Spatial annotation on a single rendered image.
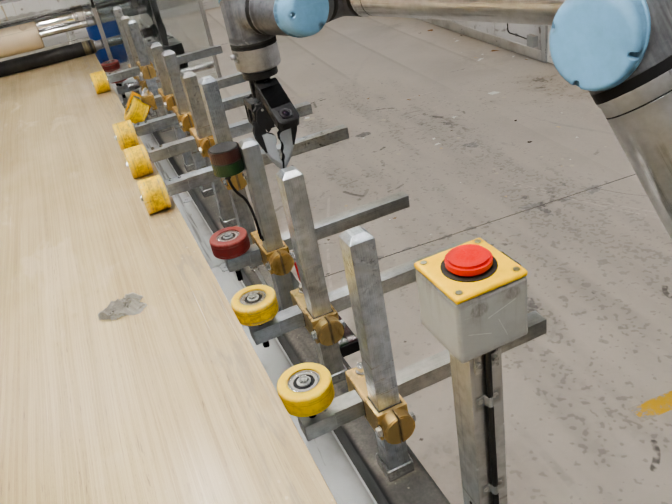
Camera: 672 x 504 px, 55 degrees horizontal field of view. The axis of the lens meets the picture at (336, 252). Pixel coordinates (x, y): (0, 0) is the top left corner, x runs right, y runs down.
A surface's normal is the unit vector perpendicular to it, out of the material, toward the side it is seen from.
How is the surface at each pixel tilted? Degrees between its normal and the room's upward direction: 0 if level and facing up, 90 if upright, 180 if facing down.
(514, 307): 90
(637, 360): 0
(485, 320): 90
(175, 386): 0
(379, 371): 90
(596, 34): 84
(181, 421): 0
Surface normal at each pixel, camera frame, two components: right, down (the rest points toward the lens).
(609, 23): -0.74, 0.37
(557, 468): -0.16, -0.84
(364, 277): 0.40, 0.42
